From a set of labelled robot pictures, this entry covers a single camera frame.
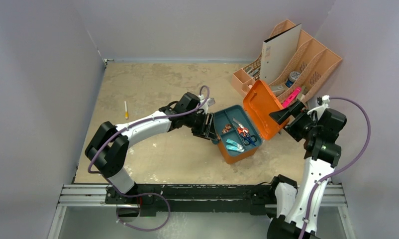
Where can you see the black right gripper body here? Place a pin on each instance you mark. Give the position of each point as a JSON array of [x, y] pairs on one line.
[[294, 117]]

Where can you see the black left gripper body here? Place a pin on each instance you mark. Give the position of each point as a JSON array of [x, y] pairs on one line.
[[197, 122]]

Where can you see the orange medicine kit box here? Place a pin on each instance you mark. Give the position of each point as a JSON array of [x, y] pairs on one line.
[[258, 103]]

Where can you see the teal sachet strip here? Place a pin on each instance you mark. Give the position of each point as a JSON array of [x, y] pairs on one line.
[[234, 143], [234, 148]]

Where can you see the teal plastic tray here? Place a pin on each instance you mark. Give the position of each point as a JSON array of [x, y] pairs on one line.
[[233, 123]]

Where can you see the orange handled scissors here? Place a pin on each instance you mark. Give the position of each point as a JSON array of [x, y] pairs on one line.
[[243, 133]]

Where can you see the blue plastic tweezers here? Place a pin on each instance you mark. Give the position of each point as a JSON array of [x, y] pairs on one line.
[[248, 139]]

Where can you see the black handled bandage scissors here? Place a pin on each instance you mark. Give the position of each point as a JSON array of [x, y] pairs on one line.
[[240, 125]]

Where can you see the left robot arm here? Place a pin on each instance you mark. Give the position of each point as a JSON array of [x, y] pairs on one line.
[[108, 148]]

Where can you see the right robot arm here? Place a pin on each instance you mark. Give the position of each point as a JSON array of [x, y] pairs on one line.
[[298, 206]]

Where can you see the pink marker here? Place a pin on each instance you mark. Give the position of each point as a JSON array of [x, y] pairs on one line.
[[292, 96]]

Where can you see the peach desk organizer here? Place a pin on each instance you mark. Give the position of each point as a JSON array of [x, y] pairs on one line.
[[315, 61]]

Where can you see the white binder folder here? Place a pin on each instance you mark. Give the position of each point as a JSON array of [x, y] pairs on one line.
[[278, 50]]

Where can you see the white yellow thermometer pen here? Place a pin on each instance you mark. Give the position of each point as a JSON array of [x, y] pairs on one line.
[[126, 115]]

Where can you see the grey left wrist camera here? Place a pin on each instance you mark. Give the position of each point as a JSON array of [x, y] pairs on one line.
[[210, 102]]

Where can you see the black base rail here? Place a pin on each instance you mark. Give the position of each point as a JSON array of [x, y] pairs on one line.
[[150, 199]]

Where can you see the aluminium frame rail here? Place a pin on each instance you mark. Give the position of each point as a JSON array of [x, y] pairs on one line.
[[82, 195]]

